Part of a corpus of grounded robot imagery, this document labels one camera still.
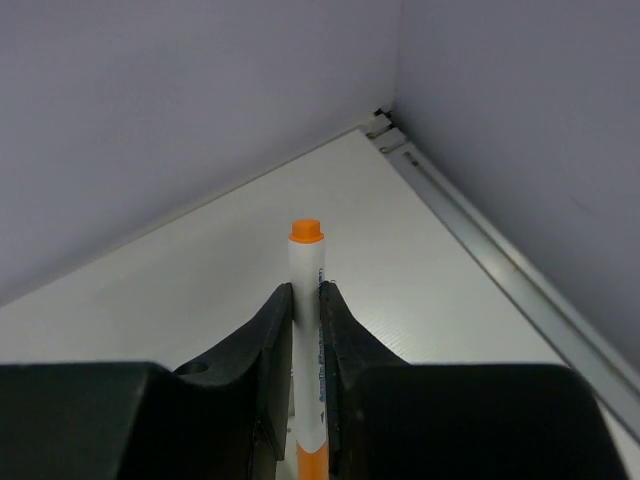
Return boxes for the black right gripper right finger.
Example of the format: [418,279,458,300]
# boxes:
[320,282,625,479]

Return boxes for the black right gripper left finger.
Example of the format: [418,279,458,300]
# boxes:
[1,284,293,479]

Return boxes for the orange cap white marker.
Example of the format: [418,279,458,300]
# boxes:
[288,219,329,479]

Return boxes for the aluminium table edge rail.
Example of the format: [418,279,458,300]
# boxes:
[361,109,639,439]

